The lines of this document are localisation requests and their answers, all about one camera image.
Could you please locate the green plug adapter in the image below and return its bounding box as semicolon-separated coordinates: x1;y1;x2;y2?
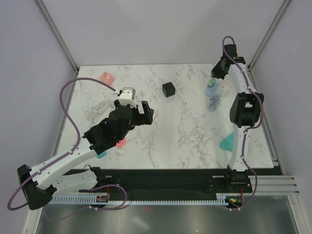
207;78;216;88

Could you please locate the white cube adapter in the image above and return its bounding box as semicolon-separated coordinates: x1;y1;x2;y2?
217;84;229;97

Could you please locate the blue round power strip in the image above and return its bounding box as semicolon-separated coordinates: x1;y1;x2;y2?
205;83;222;98

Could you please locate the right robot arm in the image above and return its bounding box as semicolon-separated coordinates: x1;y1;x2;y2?
211;44;264;193

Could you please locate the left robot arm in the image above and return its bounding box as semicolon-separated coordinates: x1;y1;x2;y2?
17;99;154;210

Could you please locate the pink flat plug adapter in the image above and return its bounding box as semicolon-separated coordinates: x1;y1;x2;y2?
115;138;126;148

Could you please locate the black cube socket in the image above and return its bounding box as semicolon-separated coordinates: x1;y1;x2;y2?
162;82;176;98

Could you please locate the teal square adapter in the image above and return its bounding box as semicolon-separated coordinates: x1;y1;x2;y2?
97;152;107;159

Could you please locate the pink cube socket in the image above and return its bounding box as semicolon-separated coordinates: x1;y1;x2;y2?
99;72;115;86

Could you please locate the teal triangular power strip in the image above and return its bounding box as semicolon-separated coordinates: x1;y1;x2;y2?
219;133;234;152

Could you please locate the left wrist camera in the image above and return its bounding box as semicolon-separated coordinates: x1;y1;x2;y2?
118;87;136;108

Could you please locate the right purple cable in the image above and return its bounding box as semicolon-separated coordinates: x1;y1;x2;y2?
222;36;265;195

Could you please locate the purple cable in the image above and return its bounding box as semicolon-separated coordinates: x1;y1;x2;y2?
222;36;265;195
6;77;117;211

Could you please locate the white coiled cable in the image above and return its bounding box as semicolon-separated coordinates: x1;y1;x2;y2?
87;99;117;122

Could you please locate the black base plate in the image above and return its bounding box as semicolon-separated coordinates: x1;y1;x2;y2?
65;168;269;203

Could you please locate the right aluminium frame post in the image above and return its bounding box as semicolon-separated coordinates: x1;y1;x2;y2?
248;0;292;71

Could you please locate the aluminium frame post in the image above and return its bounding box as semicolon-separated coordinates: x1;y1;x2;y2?
34;0;79;75
248;0;292;71

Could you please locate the white cable duct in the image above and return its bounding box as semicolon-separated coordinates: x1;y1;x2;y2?
49;193;241;206

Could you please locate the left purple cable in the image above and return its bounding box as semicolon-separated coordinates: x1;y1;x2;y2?
6;77;117;211

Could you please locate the left aluminium frame post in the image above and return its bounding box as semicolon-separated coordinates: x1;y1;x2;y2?
34;0;79;75

